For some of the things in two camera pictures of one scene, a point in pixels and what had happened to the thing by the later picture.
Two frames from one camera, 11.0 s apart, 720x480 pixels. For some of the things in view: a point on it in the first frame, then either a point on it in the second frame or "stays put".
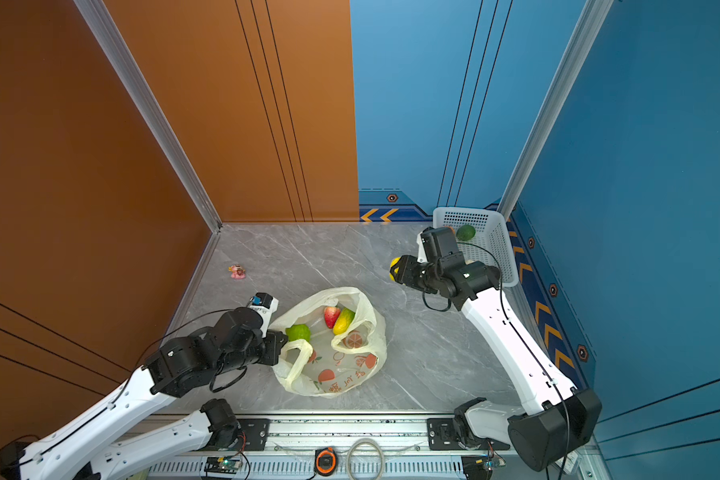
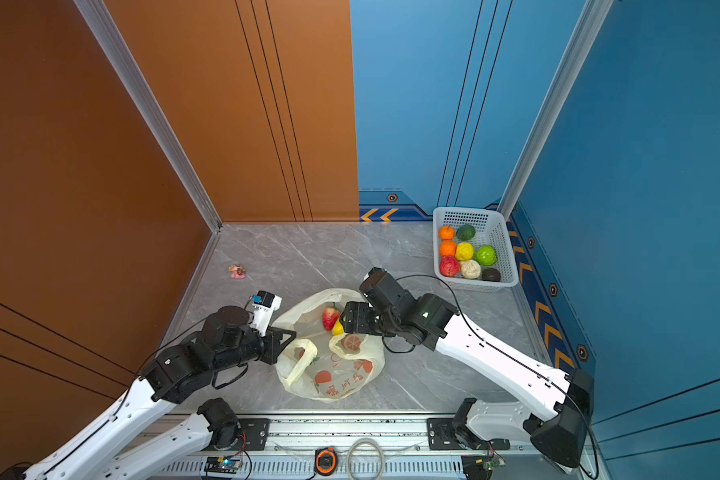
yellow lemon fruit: x=392 y=263 → x=464 y=251
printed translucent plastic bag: x=347 y=346 stays put
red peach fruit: x=331 y=315 stays put
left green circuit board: x=222 y=465 stays put
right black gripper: x=406 y=264 → x=361 y=325
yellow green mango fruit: x=343 y=321 stays put
